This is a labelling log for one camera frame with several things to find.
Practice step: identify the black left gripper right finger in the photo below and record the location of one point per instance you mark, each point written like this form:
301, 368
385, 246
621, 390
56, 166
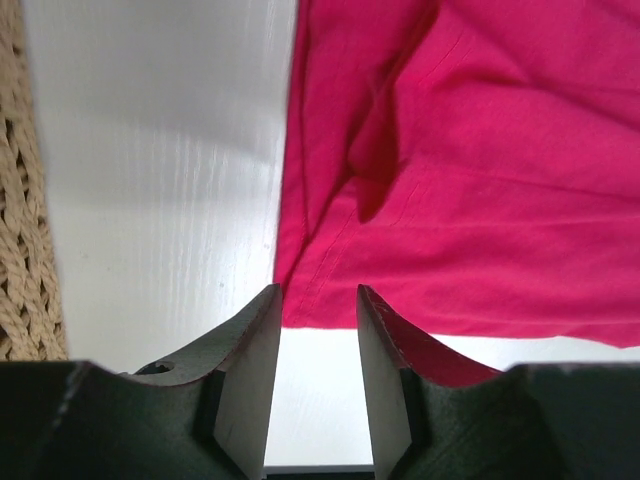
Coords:
397, 357

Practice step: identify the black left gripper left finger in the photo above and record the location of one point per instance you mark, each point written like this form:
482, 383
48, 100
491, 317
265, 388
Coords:
203, 411

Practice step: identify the pink t shirt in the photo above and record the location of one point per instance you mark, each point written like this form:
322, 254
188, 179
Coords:
475, 162

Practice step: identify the wicker laundry basket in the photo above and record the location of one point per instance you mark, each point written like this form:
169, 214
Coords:
31, 312

